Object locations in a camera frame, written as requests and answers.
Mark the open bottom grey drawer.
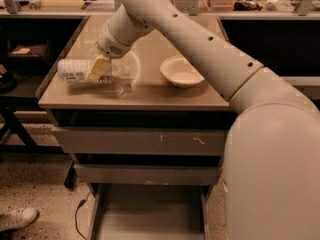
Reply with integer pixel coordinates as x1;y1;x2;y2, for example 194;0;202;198
87;184;210;240

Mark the grey drawer cabinet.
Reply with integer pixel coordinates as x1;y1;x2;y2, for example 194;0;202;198
34;14;254;240

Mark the top grey drawer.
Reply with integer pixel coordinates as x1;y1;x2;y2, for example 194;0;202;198
52;127;226;156

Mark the white sneaker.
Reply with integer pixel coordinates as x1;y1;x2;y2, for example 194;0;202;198
0;207;39;232

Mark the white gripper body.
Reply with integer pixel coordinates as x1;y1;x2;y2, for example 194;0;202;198
97;23;131;59

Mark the middle grey drawer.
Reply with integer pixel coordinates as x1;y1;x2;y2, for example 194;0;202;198
74;164;219;186

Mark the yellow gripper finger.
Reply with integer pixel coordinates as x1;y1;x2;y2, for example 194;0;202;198
86;55;112;82

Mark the dark box under bench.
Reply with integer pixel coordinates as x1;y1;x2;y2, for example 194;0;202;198
6;44;49;74

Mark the white paper bowl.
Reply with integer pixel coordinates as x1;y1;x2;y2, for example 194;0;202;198
160;56;204;88

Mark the black table leg frame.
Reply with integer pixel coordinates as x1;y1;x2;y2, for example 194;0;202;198
0;101;77;189

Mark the black floor cable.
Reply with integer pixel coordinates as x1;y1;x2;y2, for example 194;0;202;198
73;191;92;240

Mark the clear plastic water bottle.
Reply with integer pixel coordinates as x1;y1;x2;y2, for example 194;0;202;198
57;59;130;83

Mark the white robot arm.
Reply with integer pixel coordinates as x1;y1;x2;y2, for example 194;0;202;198
98;0;320;240

